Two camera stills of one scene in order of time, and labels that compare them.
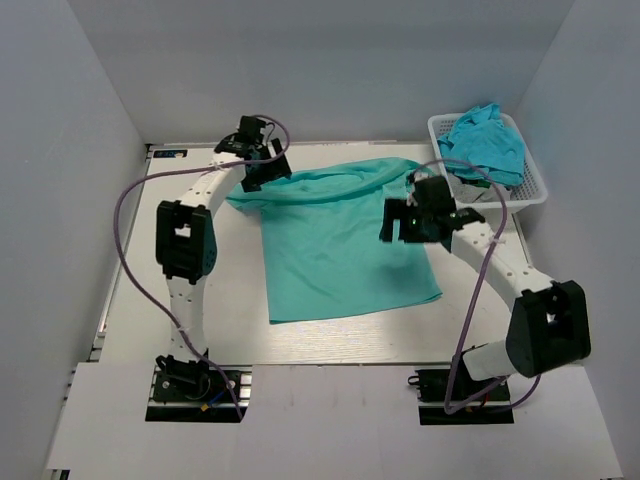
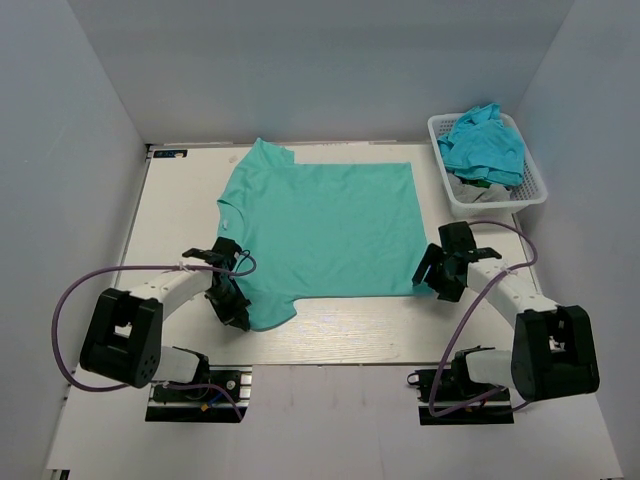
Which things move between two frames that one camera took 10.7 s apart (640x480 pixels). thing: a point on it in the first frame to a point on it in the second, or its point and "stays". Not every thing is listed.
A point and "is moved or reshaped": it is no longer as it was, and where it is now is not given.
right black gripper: [398, 209] to [433, 256]
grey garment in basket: [471, 193] stays
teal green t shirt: [321, 238] is moved or reshaped
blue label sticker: [169, 153] stays
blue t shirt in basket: [479, 145] stays
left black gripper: [277, 169] to [237, 314]
